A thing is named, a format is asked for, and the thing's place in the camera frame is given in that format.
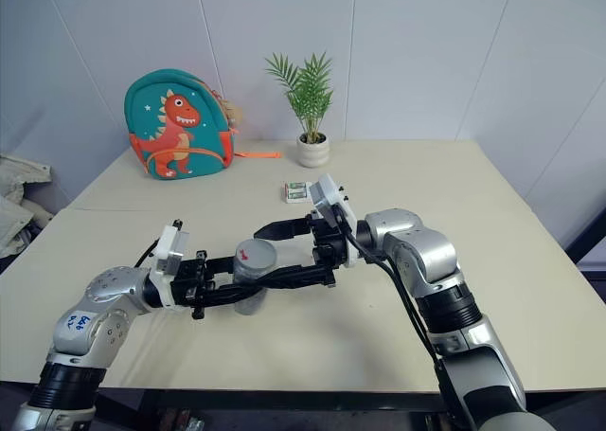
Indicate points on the beige plush backpack charm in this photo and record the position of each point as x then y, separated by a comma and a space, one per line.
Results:
233, 111

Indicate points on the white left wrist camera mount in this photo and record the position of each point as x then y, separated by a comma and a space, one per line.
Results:
170, 248

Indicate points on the dark metal frame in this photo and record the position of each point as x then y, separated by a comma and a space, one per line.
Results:
589, 239

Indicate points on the beige crumpled cloth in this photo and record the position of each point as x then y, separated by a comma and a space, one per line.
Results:
14, 184

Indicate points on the white ribbed plant pot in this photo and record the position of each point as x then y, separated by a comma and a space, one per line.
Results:
313, 154

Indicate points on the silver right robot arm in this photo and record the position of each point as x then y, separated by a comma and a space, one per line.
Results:
426, 251

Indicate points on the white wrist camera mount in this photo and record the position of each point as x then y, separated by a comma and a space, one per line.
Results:
326, 192
170, 248

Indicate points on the small white open box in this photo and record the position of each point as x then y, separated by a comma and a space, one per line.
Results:
287, 194

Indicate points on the green palm plant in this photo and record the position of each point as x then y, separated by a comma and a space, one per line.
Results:
310, 95

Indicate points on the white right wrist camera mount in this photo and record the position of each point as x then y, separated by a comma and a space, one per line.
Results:
326, 192

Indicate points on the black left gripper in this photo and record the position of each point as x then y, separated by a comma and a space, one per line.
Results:
189, 284

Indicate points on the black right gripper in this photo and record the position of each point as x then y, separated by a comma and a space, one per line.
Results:
329, 248

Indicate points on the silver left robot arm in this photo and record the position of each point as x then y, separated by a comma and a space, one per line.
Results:
109, 284

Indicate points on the teal dinosaur backpack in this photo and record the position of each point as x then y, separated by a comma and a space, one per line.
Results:
189, 132

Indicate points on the black table frame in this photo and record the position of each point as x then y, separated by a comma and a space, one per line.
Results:
284, 400

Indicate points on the grey jar lid red mark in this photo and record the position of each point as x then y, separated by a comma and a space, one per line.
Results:
258, 256

